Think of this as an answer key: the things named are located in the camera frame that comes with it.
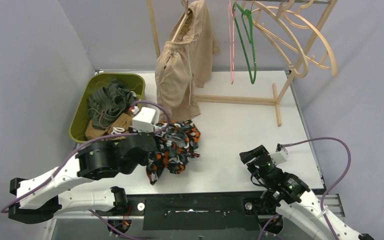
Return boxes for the camouflage patterned shorts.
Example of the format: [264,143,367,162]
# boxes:
[146,120,201,185]

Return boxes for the green hanger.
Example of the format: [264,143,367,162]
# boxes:
[231,2,257,85]

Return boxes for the beige shorts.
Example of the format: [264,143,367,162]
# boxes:
[155,0,220,121]

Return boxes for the brown shorts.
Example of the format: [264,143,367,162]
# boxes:
[85,113,133,140]

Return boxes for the olive green plastic basket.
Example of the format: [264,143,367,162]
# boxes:
[68,72,146,144]

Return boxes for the wooden hanger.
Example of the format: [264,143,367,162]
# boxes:
[242,0,309,78]
[276,0,338,77]

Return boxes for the pink hanger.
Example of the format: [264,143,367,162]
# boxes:
[228,0,235,85]

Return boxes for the dark green shorts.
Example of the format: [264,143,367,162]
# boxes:
[87,78,139,130]

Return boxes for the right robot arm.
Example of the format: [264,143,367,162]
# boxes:
[239,144,372,240]

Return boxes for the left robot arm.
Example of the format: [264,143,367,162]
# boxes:
[7,133,157,224]

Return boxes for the wooden clothes rack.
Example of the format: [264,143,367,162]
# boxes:
[147,0,331,126]

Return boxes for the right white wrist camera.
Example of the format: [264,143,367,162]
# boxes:
[269,143,289,166]

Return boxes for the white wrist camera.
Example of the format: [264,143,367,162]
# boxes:
[269,143,289,166]
[129,106,157,133]

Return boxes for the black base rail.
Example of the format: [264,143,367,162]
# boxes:
[46,190,345,240]

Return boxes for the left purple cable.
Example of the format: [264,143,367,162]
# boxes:
[0,100,173,214]

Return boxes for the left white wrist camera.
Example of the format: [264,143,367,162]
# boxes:
[129,106,157,133]

